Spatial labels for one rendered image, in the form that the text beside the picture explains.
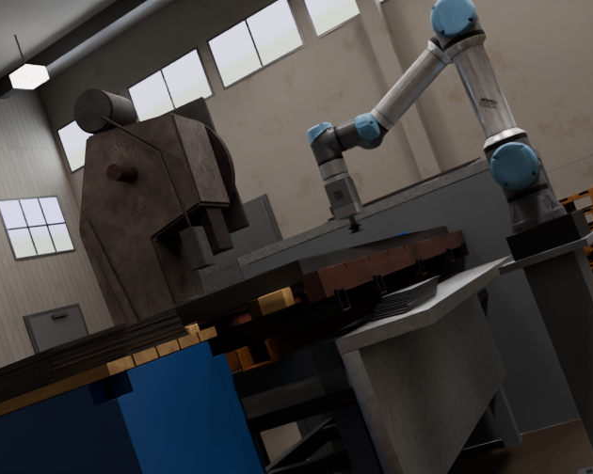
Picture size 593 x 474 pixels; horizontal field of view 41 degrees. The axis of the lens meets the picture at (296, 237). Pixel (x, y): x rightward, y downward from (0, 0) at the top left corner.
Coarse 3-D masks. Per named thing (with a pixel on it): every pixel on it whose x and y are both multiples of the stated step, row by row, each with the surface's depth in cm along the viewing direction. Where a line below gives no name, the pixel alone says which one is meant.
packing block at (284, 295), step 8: (288, 288) 170; (264, 296) 169; (272, 296) 168; (280, 296) 167; (288, 296) 169; (264, 304) 169; (272, 304) 168; (280, 304) 167; (288, 304) 168; (264, 312) 169
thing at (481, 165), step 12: (468, 168) 313; (480, 168) 311; (432, 180) 318; (444, 180) 317; (456, 180) 315; (408, 192) 322; (420, 192) 321; (372, 204) 328; (384, 204) 326; (396, 204) 324; (360, 216) 331; (324, 228) 337; (336, 228) 335; (288, 240) 343; (300, 240) 341; (252, 252) 350; (264, 252) 348; (276, 252) 346; (240, 264) 352
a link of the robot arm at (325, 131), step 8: (312, 128) 223; (320, 128) 222; (328, 128) 222; (312, 136) 223; (320, 136) 222; (328, 136) 221; (312, 144) 224; (320, 144) 222; (328, 144) 221; (336, 144) 221; (320, 152) 222; (328, 152) 221; (336, 152) 222; (320, 160) 222; (328, 160) 221
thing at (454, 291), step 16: (512, 256) 273; (464, 272) 272; (480, 272) 228; (496, 272) 235; (448, 288) 204; (464, 288) 189; (480, 288) 206; (432, 304) 163; (448, 304) 170; (384, 320) 168; (400, 320) 155; (416, 320) 154; (432, 320) 154; (352, 336) 159; (368, 336) 158; (384, 336) 157
